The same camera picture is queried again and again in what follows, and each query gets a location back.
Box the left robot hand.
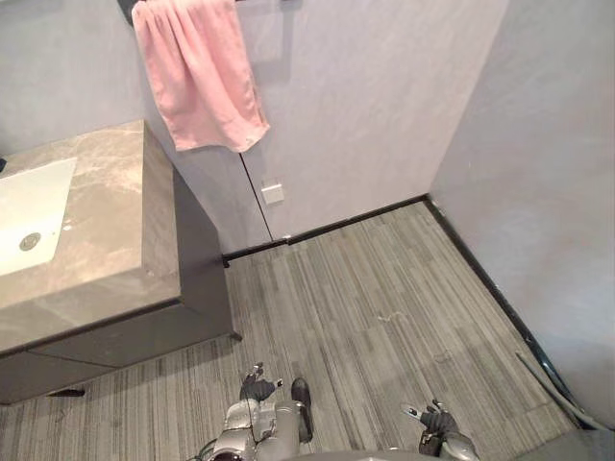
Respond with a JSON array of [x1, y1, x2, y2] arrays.
[[239, 362, 283, 403]]

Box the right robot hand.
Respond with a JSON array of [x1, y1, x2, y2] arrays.
[[399, 398, 458, 439]]

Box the black baseboard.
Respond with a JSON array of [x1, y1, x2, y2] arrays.
[[221, 194, 597, 428]]

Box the grey stone vanity cabinet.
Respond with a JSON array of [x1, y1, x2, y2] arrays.
[[0, 119, 243, 407]]

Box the white rectangular sink basin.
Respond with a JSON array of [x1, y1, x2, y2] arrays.
[[0, 156, 79, 278]]

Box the pink towel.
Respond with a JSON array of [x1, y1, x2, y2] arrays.
[[131, 0, 272, 155]]

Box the grey hose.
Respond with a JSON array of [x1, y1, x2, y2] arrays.
[[515, 352, 601, 431]]

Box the white wall socket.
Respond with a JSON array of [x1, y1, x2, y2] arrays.
[[260, 178, 287, 206]]

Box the black towel rail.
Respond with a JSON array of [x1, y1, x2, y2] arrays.
[[116, 0, 296, 25]]

